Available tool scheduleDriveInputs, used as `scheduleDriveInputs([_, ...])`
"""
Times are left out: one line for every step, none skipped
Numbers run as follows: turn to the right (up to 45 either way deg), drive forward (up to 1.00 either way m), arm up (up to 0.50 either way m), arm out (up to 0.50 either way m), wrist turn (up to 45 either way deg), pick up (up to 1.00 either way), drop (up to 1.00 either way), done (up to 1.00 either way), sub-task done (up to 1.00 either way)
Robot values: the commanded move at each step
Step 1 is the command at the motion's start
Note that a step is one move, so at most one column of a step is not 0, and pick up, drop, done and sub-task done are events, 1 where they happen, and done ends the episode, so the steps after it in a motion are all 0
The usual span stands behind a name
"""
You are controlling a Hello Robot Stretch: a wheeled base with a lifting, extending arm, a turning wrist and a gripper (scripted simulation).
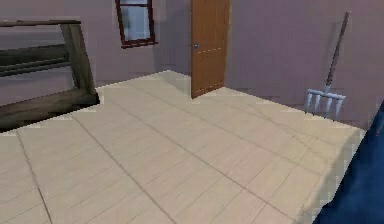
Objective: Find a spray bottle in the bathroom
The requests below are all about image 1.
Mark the dark red framed window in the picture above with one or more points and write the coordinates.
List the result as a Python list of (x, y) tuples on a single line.
[(136, 20)]

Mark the dark blue bed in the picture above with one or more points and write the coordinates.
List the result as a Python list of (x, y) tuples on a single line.
[(361, 186)]

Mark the brown wooden room door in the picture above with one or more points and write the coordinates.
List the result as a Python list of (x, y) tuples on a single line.
[(208, 46)]

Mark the dark wooden shelf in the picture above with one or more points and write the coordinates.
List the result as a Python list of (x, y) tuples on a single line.
[(78, 56)]

